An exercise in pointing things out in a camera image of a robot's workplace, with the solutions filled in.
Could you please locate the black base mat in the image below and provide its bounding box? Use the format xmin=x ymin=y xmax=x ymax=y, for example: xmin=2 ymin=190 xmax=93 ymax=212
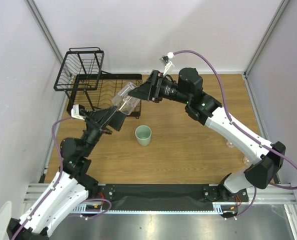
xmin=69 ymin=183 xmax=249 ymax=211

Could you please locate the clear plastic cup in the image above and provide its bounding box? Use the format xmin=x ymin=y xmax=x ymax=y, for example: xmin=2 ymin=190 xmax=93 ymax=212
xmin=111 ymin=81 xmax=141 ymax=116

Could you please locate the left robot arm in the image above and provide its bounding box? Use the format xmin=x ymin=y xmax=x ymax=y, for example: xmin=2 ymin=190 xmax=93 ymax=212
xmin=6 ymin=104 xmax=126 ymax=240

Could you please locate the aluminium frame rail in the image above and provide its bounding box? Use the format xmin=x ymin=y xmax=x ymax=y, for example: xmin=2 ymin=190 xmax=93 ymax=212
xmin=23 ymin=183 xmax=49 ymax=203

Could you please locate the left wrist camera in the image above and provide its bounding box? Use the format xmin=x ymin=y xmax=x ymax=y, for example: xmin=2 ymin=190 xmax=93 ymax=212
xmin=70 ymin=104 xmax=85 ymax=120

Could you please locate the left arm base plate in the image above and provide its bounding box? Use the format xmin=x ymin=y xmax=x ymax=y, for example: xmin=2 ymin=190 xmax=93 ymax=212
xmin=88 ymin=184 xmax=115 ymax=201

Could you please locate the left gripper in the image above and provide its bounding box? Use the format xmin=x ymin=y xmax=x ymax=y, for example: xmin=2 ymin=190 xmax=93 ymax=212
xmin=80 ymin=106 xmax=128 ymax=157

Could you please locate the black wire dish rack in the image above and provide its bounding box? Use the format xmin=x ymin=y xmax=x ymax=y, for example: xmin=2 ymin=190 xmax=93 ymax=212
xmin=53 ymin=47 xmax=143 ymax=113

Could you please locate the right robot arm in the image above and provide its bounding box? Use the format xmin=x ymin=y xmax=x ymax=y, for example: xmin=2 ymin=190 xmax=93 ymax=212
xmin=128 ymin=67 xmax=286 ymax=201

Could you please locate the small clear cup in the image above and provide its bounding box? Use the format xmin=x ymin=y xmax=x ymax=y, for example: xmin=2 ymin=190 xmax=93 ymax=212
xmin=243 ymin=156 xmax=252 ymax=166
xmin=226 ymin=140 xmax=235 ymax=148

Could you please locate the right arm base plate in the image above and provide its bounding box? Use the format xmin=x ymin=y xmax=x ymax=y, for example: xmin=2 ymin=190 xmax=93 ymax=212
xmin=202 ymin=184 xmax=230 ymax=202

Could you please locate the green plastic cup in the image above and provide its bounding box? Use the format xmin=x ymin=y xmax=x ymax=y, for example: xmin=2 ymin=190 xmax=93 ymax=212
xmin=135 ymin=125 xmax=152 ymax=147

